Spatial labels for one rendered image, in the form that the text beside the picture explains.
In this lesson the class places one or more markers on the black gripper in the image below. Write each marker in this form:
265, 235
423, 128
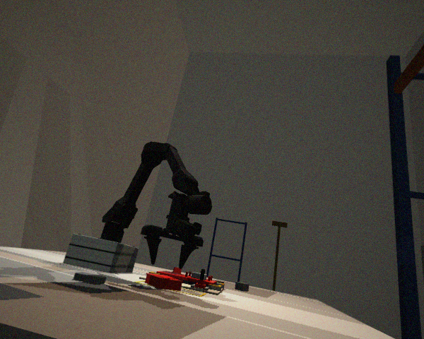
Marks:
154, 233

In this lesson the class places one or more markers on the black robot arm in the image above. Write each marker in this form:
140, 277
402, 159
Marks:
196, 202

